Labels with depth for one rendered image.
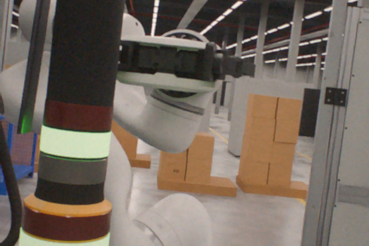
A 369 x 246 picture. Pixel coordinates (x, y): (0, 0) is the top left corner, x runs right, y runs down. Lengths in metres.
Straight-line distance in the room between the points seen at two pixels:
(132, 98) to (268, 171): 7.88
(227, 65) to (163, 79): 0.07
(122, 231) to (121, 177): 0.10
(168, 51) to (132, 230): 0.53
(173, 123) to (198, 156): 7.25
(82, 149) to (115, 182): 0.73
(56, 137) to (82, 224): 0.04
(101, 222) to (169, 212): 0.75
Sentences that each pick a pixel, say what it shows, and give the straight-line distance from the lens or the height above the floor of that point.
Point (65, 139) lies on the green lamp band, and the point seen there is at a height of 1.60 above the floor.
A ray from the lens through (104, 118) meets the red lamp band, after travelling 0.25.
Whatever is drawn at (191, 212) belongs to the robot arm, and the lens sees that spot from 1.01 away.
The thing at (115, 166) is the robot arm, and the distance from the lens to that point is 0.98.
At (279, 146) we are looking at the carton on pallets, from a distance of 8.54.
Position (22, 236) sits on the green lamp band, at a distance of 0.26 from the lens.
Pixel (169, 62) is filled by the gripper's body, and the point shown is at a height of 1.65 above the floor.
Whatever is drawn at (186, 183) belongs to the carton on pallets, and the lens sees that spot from 7.83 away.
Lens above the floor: 1.63
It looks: 3 degrees down
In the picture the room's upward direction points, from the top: 7 degrees clockwise
